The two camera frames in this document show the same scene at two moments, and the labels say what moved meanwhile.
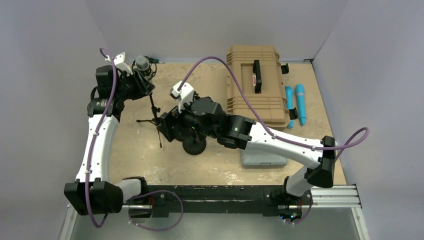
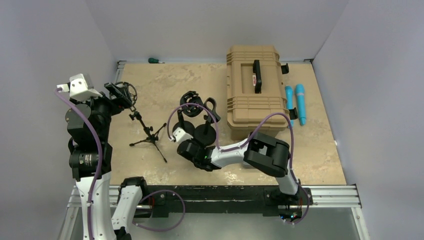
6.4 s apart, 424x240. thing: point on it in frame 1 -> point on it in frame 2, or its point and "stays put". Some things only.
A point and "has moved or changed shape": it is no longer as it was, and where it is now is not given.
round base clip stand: (194, 145) has moved or changed shape
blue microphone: (300, 91) stays put
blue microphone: (289, 92) stays put
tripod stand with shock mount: (149, 73) -> (132, 94)
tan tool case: (259, 70) stays put
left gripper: (143, 87) -> (117, 105)
